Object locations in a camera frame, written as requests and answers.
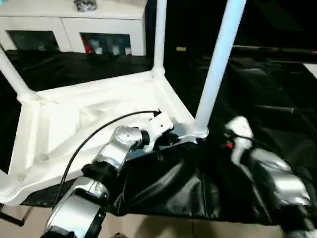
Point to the white plastic table top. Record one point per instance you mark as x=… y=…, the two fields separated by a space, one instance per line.
x=74 y=104

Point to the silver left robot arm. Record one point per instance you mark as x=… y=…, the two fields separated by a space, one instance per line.
x=111 y=153

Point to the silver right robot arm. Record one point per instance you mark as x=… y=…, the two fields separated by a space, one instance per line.
x=284 y=178

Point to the black plastic mat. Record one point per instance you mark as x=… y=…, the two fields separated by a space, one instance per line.
x=260 y=99

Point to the small beige label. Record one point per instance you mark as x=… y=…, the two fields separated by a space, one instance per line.
x=181 y=48

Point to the white flat board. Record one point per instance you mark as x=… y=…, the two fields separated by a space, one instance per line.
x=310 y=70

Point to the red carton behind glass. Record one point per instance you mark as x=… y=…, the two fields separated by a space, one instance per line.
x=88 y=45

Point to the white glass-door cabinet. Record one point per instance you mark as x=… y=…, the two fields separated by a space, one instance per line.
x=74 y=22

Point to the grey object on cabinet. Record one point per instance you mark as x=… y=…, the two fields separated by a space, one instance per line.
x=85 y=5

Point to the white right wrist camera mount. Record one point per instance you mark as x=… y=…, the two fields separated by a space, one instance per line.
x=241 y=131

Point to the black folding table frame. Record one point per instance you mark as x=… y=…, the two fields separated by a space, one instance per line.
x=15 y=218

